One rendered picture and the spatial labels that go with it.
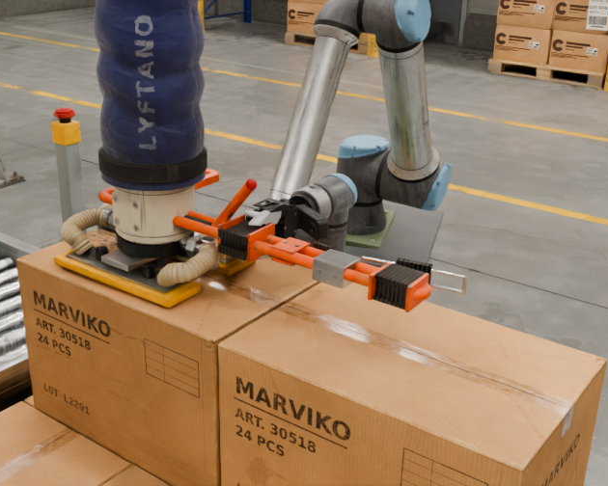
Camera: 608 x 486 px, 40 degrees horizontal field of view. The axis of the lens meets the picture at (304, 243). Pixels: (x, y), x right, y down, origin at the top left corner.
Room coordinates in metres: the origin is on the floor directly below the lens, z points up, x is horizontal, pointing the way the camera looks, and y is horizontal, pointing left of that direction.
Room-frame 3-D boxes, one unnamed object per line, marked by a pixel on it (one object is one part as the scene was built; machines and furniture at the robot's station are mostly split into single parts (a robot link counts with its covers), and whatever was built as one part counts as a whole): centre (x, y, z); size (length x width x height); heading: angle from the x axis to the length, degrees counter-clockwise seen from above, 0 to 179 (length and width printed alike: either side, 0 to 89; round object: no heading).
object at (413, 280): (1.35, -0.17, 1.07); 0.08 x 0.07 x 0.05; 56
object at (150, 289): (1.60, 0.38, 0.98); 0.34 x 0.10 x 0.05; 56
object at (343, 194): (1.80, -0.06, 1.07); 0.12 x 0.09 x 0.10; 147
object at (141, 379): (1.69, 0.29, 0.74); 0.60 x 0.40 x 0.40; 54
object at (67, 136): (2.69, 0.80, 0.50); 0.07 x 0.07 x 1.00; 54
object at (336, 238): (1.82, -0.04, 0.96); 0.12 x 0.09 x 0.12; 62
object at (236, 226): (1.54, 0.12, 1.08); 0.10 x 0.08 x 0.06; 146
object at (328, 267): (1.43, -0.06, 1.07); 0.07 x 0.07 x 0.04; 56
